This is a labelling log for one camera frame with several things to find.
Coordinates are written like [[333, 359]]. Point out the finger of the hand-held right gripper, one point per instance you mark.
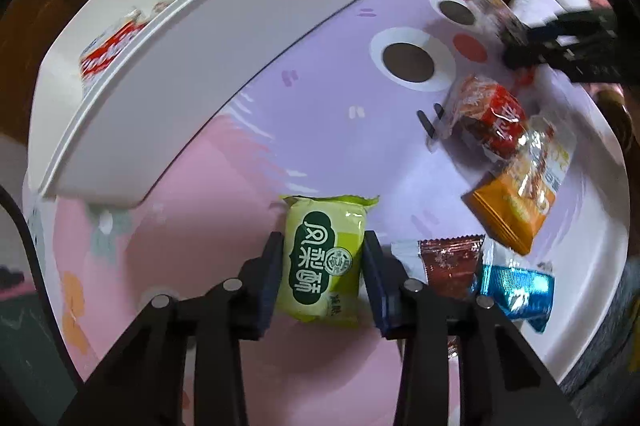
[[575, 26], [590, 58]]

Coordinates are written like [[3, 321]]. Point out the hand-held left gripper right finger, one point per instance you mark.
[[377, 286]]

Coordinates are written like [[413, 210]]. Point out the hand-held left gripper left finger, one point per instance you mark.
[[272, 286]]

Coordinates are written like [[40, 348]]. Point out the green pastry packet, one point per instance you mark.
[[325, 256]]

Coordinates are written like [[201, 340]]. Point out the white plastic bin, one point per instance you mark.
[[225, 56]]

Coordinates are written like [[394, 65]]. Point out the red white packet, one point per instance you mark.
[[112, 48]]

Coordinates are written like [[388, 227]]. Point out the brown foil packet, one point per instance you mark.
[[450, 263]]

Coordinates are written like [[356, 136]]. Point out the clear yellow label packet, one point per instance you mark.
[[547, 156]]

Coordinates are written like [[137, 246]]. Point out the red snack packet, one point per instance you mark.
[[492, 116]]

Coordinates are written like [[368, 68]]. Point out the blue foil packet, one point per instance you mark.
[[520, 291]]

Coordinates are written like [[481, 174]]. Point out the orange snack packet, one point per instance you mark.
[[510, 211]]

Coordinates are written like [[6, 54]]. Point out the grey fluffy cloth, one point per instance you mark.
[[615, 331]]

